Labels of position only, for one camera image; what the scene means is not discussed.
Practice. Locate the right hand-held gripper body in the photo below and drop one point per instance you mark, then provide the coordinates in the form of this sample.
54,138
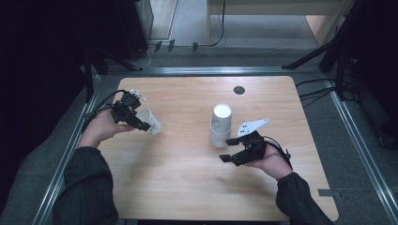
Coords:
255,145

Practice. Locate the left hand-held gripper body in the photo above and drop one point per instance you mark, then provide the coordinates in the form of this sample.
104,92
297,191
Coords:
125,108

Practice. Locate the plain white paper cup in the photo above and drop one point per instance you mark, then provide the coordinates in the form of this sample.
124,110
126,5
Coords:
219,137

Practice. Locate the person's right hand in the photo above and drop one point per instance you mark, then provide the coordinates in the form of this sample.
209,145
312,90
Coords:
275,165

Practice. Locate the person's left hand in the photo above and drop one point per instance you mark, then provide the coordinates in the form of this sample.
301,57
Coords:
100,128

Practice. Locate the black round table grommet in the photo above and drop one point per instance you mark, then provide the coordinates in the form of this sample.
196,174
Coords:
239,90

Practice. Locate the black tripod stand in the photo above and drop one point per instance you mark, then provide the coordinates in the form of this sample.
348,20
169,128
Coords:
94,65
331,50

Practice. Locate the black computer tower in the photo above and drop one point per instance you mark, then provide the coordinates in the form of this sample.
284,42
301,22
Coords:
133,28

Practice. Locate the grey tape strip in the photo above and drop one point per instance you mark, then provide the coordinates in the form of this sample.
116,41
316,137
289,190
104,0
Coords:
328,193

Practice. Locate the light wooden desk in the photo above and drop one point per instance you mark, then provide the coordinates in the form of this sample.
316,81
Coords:
266,7

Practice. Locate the metal floor rail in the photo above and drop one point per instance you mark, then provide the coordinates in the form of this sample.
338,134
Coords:
203,70
62,168
363,150

